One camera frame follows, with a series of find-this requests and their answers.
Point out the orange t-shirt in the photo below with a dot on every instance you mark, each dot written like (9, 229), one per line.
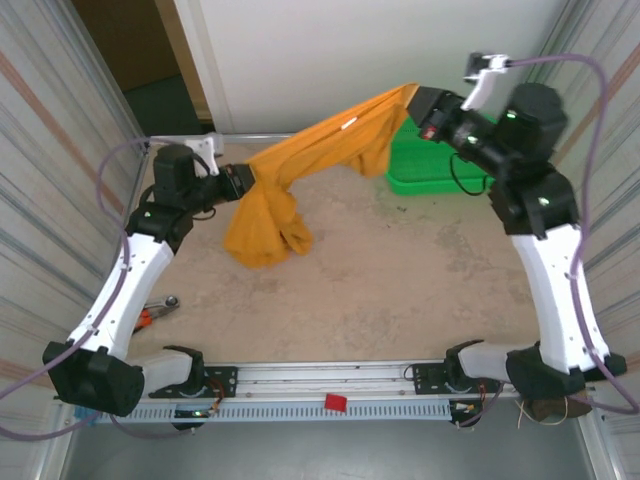
(260, 225)

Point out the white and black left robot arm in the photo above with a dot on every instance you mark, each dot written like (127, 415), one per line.
(135, 280)

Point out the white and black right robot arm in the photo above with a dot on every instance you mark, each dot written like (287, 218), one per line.
(550, 300)

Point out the green plastic basket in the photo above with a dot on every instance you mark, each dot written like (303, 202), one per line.
(420, 165)

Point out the brown wooden door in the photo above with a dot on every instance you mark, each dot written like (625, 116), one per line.
(125, 40)

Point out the small red block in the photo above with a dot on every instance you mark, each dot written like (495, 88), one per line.
(336, 403)

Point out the brown cloth pouch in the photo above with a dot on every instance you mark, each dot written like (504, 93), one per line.
(545, 407)

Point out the aluminium table edge rail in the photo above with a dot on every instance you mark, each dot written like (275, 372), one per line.
(240, 137)

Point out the beige door frame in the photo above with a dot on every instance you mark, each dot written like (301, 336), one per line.
(185, 60)

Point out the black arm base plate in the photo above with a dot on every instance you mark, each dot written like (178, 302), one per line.
(430, 377)
(222, 380)

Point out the aluminium mounting rail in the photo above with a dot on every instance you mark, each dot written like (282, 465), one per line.
(325, 375)

